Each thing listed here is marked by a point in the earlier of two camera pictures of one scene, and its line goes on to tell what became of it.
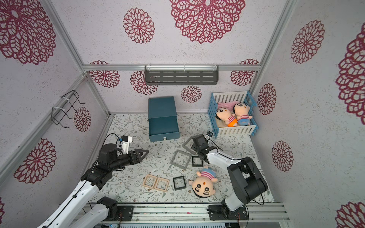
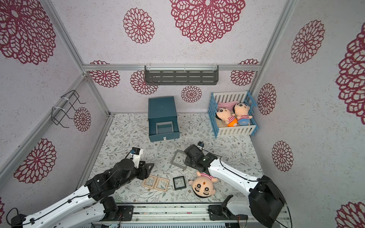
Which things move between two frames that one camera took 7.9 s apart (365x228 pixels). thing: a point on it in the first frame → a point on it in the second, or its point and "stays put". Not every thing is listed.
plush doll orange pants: [225, 114] stays put
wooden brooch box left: [149, 181] stays put
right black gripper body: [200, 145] → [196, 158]
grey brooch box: [187, 146] → [164, 128]
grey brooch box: [181, 159] stays put
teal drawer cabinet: [162, 119] stays put
